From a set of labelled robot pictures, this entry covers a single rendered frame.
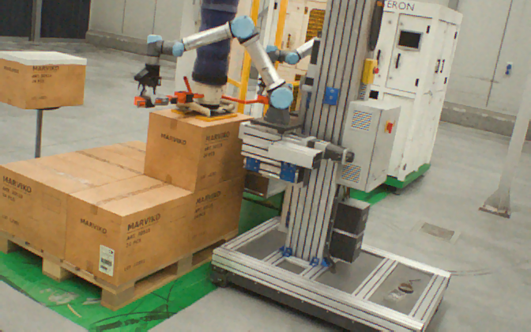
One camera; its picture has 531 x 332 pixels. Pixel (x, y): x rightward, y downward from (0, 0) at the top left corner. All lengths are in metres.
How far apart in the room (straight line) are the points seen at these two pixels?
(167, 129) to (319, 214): 1.04
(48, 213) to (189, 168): 0.83
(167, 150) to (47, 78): 1.70
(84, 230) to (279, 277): 1.10
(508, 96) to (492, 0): 1.96
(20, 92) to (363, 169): 2.84
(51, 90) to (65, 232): 1.88
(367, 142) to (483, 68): 9.25
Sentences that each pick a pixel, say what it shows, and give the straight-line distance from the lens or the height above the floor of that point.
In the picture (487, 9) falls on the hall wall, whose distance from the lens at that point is 12.24.
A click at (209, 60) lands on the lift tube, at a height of 1.30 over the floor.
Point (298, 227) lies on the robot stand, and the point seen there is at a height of 0.42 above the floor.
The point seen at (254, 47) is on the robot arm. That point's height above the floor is 1.44.
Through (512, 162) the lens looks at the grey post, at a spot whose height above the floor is 0.55.
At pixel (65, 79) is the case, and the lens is 4.91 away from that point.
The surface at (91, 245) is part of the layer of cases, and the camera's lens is 3.09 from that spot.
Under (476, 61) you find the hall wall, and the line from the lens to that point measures 12.22.
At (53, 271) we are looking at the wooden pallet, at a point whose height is 0.05.
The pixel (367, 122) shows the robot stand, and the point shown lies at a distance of 3.05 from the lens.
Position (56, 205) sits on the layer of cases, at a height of 0.45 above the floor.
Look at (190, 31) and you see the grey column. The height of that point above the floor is 1.38.
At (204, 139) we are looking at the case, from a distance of 3.25.
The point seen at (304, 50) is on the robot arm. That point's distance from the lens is 3.51.
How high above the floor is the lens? 1.63
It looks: 15 degrees down
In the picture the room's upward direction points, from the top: 9 degrees clockwise
